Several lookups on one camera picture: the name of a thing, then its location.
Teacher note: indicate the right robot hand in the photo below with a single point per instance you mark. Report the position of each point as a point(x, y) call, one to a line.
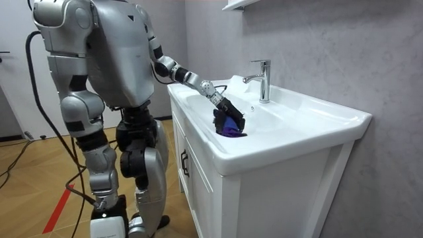
point(107, 228)

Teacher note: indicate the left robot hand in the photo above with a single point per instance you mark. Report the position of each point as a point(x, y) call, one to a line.
point(231, 109)

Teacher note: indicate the blue microfibre cloth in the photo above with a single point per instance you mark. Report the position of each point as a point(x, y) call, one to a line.
point(228, 124)

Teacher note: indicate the purple cloth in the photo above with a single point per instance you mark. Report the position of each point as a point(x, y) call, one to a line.
point(231, 133)

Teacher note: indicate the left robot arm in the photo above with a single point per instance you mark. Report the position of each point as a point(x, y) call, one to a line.
point(195, 81)

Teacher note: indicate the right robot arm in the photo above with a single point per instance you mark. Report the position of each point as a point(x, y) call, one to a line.
point(82, 109)

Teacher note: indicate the chrome faucet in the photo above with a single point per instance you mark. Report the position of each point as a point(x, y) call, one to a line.
point(264, 82)

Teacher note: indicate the red floor tape strip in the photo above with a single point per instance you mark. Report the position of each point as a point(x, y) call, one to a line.
point(57, 210)

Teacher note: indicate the robot legs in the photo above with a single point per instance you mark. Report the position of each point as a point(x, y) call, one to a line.
point(152, 178)

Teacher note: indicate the white washbasin vanity cabinet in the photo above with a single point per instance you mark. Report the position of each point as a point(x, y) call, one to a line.
point(264, 185)

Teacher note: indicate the robot body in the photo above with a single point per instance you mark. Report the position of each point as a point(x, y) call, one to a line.
point(119, 56)

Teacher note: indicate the white wall shelf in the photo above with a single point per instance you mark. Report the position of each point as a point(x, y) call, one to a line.
point(236, 4)

